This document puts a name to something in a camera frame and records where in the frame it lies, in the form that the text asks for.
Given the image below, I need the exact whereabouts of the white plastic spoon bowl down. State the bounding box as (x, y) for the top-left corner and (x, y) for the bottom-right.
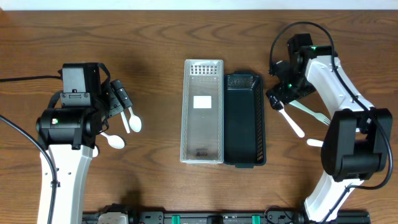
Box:
(128, 107), (142, 133)

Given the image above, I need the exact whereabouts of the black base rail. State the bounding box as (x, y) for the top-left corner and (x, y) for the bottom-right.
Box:
(82, 203), (371, 224)

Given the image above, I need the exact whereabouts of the right black cable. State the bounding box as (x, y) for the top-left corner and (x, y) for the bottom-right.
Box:
(268, 21), (394, 224)

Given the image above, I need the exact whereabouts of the white plastic spoon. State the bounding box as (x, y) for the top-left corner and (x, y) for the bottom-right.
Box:
(100, 132), (126, 149)
(93, 146), (99, 157)

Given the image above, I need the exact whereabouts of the white plastic fork near right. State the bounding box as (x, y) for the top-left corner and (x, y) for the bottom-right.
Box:
(307, 139), (323, 147)

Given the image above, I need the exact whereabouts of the clear perforated plastic basket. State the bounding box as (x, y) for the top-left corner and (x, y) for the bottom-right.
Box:
(180, 59), (224, 164)

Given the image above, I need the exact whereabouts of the white plastic spoon near left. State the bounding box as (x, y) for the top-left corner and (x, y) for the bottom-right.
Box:
(100, 132), (126, 149)

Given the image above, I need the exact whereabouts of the light green plastic fork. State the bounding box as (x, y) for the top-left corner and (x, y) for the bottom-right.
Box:
(289, 100), (331, 125)

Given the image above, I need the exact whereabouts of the black perforated plastic basket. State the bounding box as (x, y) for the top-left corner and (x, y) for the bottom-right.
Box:
(224, 71), (267, 169)

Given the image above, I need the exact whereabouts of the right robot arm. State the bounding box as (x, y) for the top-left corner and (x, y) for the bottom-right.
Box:
(266, 44), (392, 223)

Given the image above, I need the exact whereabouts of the white plastic fork handle up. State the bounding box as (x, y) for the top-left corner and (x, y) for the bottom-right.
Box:
(278, 108), (305, 138)

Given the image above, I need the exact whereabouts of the white plastic spoon far left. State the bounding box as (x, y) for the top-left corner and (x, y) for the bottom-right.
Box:
(93, 146), (99, 157)

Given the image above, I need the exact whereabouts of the black cable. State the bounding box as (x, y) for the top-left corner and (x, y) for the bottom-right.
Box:
(0, 74), (63, 224)
(268, 21), (394, 224)

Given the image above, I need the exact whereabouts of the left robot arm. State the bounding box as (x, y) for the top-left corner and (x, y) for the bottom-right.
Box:
(36, 80), (132, 223)

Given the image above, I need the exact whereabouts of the left black cable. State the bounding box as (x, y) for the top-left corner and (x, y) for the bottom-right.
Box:
(0, 74), (63, 224)

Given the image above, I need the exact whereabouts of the white plastic spoon bowl up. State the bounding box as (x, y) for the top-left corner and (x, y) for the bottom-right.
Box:
(121, 111), (131, 134)

